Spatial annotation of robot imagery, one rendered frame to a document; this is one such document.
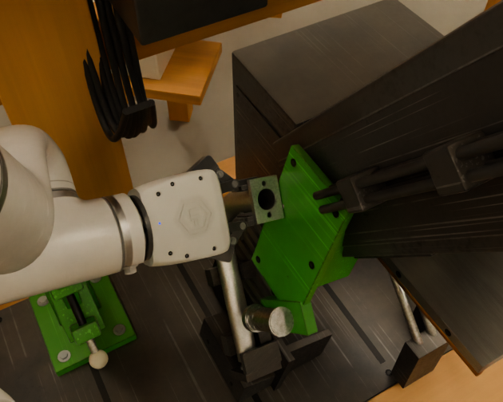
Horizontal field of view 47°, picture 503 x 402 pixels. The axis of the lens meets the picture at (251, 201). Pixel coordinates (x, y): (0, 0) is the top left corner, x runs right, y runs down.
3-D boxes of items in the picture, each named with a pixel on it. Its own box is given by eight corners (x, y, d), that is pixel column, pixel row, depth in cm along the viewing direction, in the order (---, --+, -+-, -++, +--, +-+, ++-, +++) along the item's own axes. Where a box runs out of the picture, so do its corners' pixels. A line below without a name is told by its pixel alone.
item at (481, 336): (570, 317, 73) (580, 305, 70) (473, 378, 68) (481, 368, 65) (380, 129, 94) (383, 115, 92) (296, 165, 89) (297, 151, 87)
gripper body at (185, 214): (148, 277, 61) (239, 252, 67) (129, 183, 60) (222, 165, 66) (126, 272, 68) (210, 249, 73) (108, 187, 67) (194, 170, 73)
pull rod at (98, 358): (112, 366, 86) (104, 349, 82) (94, 375, 85) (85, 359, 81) (99, 336, 89) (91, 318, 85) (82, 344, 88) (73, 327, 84)
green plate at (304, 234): (342, 305, 79) (402, 196, 65) (293, 324, 75) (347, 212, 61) (297, 245, 86) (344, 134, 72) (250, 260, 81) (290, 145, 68)
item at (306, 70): (419, 202, 110) (473, 55, 84) (283, 269, 101) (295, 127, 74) (362, 143, 120) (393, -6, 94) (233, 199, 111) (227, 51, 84)
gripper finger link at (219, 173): (223, 196, 69) (269, 185, 72) (217, 169, 68) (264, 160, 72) (211, 197, 71) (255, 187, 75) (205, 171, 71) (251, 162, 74)
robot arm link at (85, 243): (89, 205, 68) (111, 280, 66) (-34, 230, 61) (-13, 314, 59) (103, 178, 61) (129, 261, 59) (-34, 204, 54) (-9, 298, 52)
